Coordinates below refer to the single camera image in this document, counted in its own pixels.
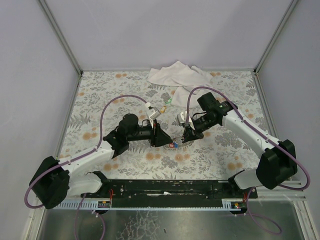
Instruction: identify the white disc with keyrings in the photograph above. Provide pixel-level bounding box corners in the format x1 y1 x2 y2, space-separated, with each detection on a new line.
163 136 195 151

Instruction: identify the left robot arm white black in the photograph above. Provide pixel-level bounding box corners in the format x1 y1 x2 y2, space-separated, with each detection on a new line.
28 113 173 209

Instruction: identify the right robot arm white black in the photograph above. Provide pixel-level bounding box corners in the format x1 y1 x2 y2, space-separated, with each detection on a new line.
177 92 298 190

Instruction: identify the green tagged key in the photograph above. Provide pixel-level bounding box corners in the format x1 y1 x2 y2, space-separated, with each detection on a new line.
165 98 172 105

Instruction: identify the white crumpled cloth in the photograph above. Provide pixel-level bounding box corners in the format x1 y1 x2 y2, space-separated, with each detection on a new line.
147 61 213 108

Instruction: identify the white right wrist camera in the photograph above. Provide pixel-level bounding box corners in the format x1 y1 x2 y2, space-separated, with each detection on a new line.
176 110 194 127

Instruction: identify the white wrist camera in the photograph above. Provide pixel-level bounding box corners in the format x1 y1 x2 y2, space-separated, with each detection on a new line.
176 110 194 127
144 102 161 127

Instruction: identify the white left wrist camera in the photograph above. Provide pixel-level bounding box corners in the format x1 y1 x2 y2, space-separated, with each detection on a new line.
144 102 161 127

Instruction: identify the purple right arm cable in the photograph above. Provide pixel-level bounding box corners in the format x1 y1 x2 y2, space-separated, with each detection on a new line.
185 85 311 191

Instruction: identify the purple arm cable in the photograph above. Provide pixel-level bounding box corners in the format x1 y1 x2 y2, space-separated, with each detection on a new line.
185 85 311 191
23 94 151 209

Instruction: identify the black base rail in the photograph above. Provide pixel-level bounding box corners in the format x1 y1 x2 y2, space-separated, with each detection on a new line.
85 179 258 203

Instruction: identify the white slotted cable duct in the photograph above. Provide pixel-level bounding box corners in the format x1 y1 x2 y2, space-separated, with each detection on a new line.
54 198 246 212

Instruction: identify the purple left floor cable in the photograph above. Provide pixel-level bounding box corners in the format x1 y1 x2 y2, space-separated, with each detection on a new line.
74 192 106 240

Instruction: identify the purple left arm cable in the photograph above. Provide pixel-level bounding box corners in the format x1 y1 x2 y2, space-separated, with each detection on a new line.
23 94 151 209

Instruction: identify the grey aluminium corner post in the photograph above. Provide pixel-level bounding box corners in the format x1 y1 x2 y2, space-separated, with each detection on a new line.
253 0 300 76

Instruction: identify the grey left corner post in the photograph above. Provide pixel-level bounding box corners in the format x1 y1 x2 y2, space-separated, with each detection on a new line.
36 0 83 76

